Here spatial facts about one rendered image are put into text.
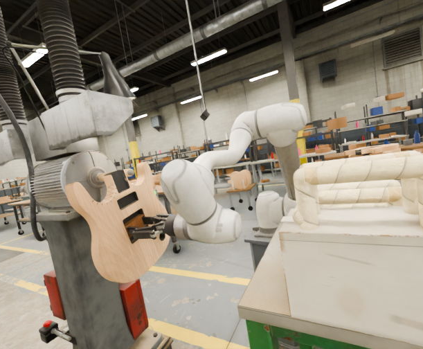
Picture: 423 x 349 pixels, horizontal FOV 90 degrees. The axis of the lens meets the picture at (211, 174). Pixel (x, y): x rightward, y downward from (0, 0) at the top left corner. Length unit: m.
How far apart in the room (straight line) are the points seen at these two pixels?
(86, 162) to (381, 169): 1.00
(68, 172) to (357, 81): 11.56
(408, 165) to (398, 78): 11.69
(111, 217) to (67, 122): 0.36
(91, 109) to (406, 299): 0.85
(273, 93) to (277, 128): 11.10
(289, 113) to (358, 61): 11.15
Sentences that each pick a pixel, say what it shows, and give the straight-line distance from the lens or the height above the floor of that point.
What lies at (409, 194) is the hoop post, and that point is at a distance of 0.51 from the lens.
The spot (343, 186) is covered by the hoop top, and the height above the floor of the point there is 1.13.
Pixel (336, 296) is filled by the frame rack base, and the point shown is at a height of 0.99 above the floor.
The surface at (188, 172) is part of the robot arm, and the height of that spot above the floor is 1.23.
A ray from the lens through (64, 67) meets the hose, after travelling 1.01.
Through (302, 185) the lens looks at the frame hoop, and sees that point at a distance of 0.40.
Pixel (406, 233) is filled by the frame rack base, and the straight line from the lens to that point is 0.43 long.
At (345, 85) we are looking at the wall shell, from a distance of 11.83.
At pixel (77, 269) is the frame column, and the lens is 1.25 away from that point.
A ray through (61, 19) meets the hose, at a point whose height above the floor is 1.84.
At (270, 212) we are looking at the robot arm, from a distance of 1.37.
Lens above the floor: 1.26
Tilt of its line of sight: 5 degrees down
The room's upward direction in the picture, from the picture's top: 10 degrees counter-clockwise
